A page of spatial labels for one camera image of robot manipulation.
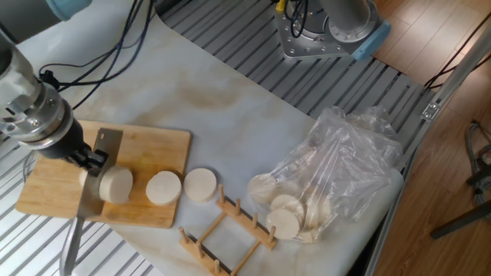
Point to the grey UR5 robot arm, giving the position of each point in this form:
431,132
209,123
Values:
42,115

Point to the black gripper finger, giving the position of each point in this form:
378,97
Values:
92,165
99,157

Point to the white radish slice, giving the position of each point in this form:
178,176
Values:
262,189
308,235
287,203
283,224
318,212
163,188
117,186
200,184

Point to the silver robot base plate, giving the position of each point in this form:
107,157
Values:
295,38

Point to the silver corner bracket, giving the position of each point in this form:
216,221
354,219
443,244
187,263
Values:
429,111

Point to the small yellow object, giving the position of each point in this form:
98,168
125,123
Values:
281,4

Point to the aluminium frame beam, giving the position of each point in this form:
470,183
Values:
460,74

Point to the clear plastic bag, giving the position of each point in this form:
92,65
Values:
345,161

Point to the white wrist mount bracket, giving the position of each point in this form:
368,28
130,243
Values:
19,84

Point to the wooden peg rack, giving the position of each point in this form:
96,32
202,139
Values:
245,221

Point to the black metal stand leg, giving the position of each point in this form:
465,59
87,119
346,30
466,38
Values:
460,220

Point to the steel cleaver knife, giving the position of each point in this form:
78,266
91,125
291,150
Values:
90,199

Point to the bamboo cutting board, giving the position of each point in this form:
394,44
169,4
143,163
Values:
153,153

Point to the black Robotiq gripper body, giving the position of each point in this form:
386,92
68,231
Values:
65,143

